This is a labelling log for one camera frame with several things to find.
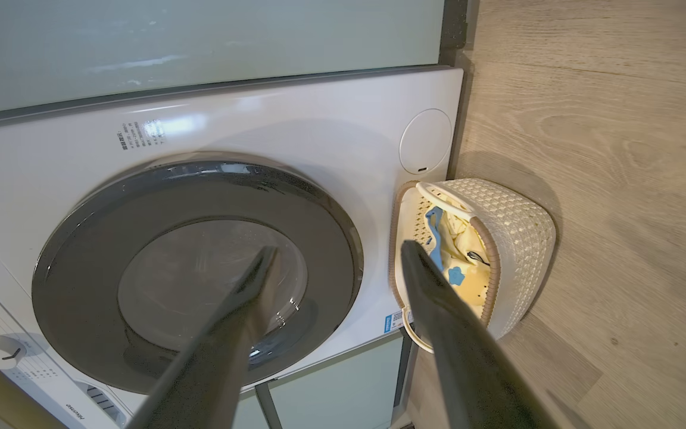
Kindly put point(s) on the printed warning label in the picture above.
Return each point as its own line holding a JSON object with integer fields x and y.
{"x": 140, "y": 134}

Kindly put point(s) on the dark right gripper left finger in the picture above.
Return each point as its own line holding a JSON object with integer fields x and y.
{"x": 212, "y": 369}

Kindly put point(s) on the blue white energy sticker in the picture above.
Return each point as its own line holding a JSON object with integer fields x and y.
{"x": 393, "y": 322}

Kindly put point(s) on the pale green cabinet panel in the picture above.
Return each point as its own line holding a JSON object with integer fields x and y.
{"x": 249, "y": 414}
{"x": 343, "y": 387}
{"x": 200, "y": 42}

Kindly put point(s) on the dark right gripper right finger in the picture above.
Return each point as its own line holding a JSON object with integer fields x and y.
{"x": 468, "y": 375}

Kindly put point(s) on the white front-load washing machine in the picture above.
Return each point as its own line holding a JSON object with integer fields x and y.
{"x": 295, "y": 137}

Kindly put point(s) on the cream garment with blue trim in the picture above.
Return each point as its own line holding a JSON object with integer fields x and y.
{"x": 465, "y": 238}

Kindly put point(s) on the round white filter cover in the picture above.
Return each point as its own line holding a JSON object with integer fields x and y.
{"x": 425, "y": 142}

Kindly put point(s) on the white perforated laundry basket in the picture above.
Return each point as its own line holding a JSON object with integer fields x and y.
{"x": 521, "y": 238}

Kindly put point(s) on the black washing machine door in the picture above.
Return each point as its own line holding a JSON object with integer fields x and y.
{"x": 93, "y": 268}

